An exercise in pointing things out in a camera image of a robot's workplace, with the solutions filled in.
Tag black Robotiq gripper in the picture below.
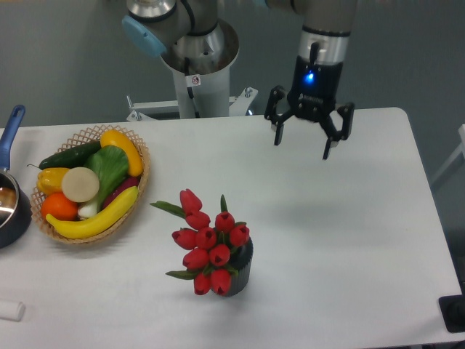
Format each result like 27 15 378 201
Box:
264 55 355 161

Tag dark grey ribbed vase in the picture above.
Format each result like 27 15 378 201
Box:
223 239 254 297

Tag red tulip bouquet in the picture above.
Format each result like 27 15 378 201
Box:
151 189 251 297

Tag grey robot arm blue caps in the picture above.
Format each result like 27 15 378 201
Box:
122 1 357 148

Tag purple eggplant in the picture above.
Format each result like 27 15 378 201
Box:
101 177 140 209

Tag yellow squash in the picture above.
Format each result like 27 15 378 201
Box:
100 129 143 177

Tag green bok choy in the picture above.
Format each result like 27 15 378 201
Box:
78 145 129 220

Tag woven wicker basket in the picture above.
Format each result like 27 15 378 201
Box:
31 124 150 244

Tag yellow banana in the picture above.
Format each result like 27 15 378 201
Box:
46 186 139 240

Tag black device table corner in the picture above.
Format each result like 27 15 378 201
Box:
438 294 464 333

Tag green cucumber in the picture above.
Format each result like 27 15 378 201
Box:
28 141 101 170

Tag beige round disc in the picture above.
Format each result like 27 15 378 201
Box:
61 167 100 203

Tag orange fruit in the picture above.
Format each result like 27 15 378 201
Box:
41 193 78 221

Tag yellow bell pepper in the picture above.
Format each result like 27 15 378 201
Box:
36 167 70 196

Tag white cylinder object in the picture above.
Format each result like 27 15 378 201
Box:
0 299 26 322

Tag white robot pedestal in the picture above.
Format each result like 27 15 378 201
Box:
126 66 259 121

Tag dark pot blue handle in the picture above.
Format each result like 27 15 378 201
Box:
1 105 32 249

